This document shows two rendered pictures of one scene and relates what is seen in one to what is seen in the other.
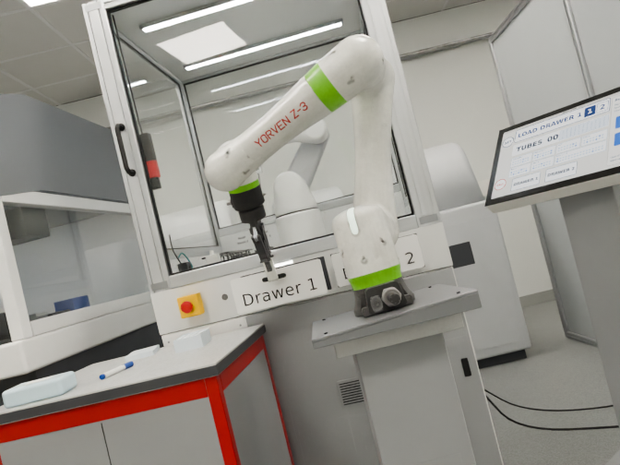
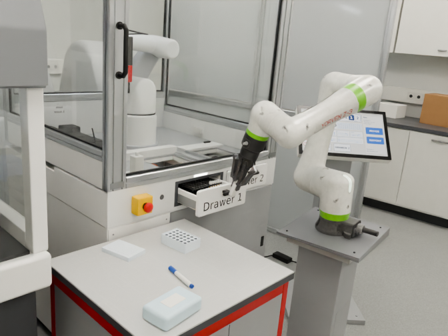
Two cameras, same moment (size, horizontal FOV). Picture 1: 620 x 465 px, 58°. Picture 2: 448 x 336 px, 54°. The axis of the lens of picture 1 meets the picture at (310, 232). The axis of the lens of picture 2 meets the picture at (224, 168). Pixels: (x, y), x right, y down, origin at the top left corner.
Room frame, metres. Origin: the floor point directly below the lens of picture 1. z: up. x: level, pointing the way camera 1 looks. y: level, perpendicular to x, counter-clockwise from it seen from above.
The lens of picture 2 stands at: (0.69, 1.56, 1.50)
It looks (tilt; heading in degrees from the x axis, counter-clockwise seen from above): 16 degrees down; 306
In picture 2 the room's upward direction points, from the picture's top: 5 degrees clockwise
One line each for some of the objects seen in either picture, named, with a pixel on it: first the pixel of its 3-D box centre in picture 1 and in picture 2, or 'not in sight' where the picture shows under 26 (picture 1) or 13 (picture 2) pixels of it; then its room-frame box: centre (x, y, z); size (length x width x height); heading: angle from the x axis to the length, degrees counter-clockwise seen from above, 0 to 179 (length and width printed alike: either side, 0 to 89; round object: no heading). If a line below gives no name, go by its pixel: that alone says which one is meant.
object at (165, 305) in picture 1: (312, 270); (143, 162); (2.34, 0.03, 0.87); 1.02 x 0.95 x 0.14; 84
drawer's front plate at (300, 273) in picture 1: (279, 286); (222, 197); (1.73, 0.14, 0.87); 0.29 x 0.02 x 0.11; 84
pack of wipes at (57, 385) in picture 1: (41, 388); (173, 307); (1.41, 0.76, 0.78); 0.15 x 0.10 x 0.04; 91
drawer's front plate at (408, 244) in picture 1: (376, 260); (247, 177); (1.83, -0.19, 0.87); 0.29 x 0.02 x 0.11; 84
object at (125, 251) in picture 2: (143, 352); (123, 250); (1.79, 0.61, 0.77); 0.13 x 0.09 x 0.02; 7
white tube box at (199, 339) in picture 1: (193, 340); (181, 240); (1.70, 0.42, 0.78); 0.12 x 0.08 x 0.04; 179
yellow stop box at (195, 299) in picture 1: (190, 305); (142, 205); (1.88, 0.45, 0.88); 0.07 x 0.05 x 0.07; 84
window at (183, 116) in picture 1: (256, 110); (213, 50); (1.89, 0.08, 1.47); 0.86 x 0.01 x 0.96; 84
